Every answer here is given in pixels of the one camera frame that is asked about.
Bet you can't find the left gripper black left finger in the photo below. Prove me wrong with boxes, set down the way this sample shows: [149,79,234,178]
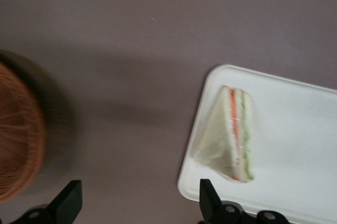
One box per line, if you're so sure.
[21,179,83,224]

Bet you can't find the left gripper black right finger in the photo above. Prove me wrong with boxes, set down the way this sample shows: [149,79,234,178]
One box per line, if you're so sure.
[199,178,247,224]

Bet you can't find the triangular sandwich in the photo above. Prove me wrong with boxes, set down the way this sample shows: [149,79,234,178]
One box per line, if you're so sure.
[191,85,256,183]

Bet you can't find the round brown wicker basket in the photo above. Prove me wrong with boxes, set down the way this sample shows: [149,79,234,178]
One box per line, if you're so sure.
[0,49,47,204]

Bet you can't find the beige rectangular tray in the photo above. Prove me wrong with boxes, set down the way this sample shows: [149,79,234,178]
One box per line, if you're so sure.
[177,63,337,224]

